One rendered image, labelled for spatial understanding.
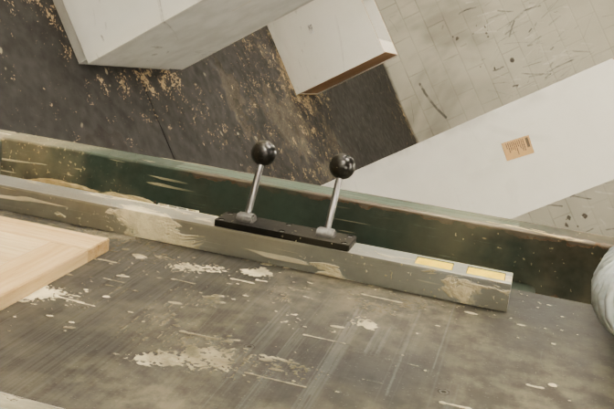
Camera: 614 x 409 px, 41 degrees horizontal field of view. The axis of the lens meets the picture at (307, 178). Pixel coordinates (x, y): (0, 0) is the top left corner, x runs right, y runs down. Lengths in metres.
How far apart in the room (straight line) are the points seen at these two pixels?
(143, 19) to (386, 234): 2.37
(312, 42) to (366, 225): 4.74
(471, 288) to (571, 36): 7.92
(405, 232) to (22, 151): 0.72
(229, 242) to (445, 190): 3.52
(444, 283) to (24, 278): 0.53
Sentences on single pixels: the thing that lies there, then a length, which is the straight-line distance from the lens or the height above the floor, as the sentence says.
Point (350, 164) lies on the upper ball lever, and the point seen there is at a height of 1.55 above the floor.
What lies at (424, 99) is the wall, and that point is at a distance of 9.13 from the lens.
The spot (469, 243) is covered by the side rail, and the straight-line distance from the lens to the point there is 1.36.
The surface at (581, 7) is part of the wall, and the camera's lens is 9.01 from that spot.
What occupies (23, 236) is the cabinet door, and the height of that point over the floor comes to 1.15.
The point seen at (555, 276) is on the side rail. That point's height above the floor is 1.73.
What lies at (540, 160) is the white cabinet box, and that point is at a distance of 4.58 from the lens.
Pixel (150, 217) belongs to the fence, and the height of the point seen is 1.26.
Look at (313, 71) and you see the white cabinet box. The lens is 6.06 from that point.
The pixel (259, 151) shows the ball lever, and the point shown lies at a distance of 1.20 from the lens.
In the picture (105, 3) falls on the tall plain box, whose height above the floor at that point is 0.25.
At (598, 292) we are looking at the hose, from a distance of 0.70.
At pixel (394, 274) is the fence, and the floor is 1.56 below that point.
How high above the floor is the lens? 1.89
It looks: 20 degrees down
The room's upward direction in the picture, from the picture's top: 66 degrees clockwise
